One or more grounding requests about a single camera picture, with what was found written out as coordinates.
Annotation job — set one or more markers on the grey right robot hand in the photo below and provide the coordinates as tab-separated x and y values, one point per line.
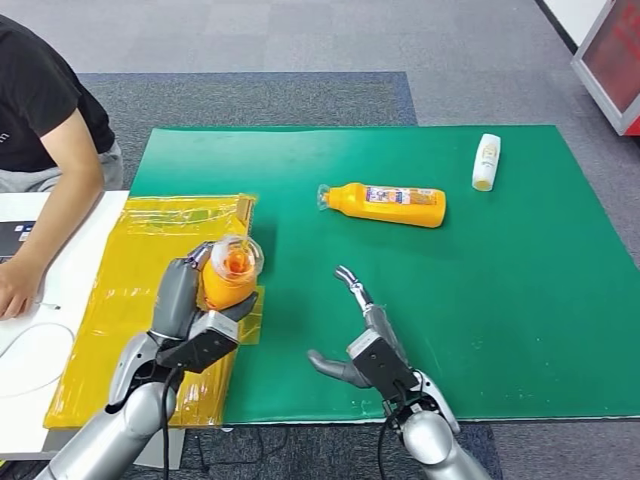
383	324

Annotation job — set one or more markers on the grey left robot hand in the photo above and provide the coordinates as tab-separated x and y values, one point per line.
172	298

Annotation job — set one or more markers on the orange bottle with clear cap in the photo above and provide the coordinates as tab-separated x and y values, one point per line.
395	209
227	281

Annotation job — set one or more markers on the person's forearm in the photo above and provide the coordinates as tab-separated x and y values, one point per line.
65	199

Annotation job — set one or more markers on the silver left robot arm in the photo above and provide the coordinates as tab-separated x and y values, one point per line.
115	424

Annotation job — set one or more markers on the small white bottle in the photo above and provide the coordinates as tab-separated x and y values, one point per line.
486	161

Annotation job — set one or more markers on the green table mat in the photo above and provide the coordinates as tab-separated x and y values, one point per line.
400	318

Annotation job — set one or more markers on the yellow plastic sheet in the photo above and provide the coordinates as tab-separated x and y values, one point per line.
135	265

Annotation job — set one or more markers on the person's hand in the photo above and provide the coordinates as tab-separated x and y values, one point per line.
17	290

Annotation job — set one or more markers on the dark laptop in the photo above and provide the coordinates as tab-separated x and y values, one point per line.
12	237

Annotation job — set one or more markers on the white desk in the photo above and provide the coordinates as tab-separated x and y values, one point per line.
25	411

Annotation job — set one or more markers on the grey cabinet with red panel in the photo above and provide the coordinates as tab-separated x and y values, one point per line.
612	60

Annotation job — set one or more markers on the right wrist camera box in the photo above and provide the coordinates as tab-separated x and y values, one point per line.
383	364

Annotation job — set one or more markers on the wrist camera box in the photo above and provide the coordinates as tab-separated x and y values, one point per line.
383	364
202	344

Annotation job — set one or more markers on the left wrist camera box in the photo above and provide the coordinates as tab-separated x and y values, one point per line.
202	344

